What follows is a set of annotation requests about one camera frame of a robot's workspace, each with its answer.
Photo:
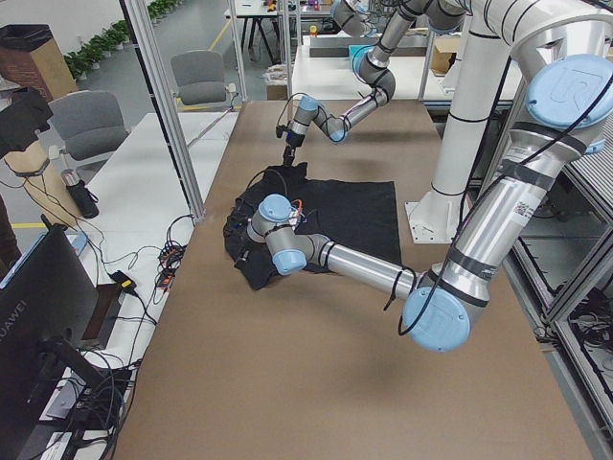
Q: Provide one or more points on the black Huawei monitor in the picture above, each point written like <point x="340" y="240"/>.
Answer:
<point x="49" y="295"/>

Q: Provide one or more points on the grey office chair near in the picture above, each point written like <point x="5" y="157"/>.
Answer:
<point x="89" y="122"/>

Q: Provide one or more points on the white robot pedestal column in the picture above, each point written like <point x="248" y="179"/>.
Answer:
<point x="559" y="47"/>

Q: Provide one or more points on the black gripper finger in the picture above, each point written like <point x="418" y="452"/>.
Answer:
<point x="292" y="155"/>
<point x="286" y="156"/>

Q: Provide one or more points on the black power adapter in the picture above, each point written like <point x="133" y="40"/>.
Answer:
<point x="126" y="283"/>

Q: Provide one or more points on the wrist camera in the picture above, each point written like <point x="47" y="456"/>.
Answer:
<point x="280" y="130"/>

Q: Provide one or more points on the aluminium frame post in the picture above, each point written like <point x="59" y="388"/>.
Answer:
<point x="142" y="36"/>

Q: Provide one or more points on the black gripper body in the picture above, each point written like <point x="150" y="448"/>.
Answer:
<point x="291" y="140"/>

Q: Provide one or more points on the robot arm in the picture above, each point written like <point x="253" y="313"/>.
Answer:
<point x="370" y="66"/>
<point x="442" y="304"/>

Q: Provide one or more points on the grey office chair far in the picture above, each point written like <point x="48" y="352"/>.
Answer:
<point x="200" y="78"/>

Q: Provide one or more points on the black water bottle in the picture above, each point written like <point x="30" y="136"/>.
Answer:
<point x="85" y="201"/>

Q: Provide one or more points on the red black usb hub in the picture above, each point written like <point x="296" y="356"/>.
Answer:
<point x="164" y="281"/>

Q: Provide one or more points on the grey office chair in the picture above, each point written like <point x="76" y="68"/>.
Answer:
<point x="200" y="78"/>
<point x="89" y="122"/>

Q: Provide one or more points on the black t-shirt with logo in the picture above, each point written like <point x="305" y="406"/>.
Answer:
<point x="359" y="215"/>

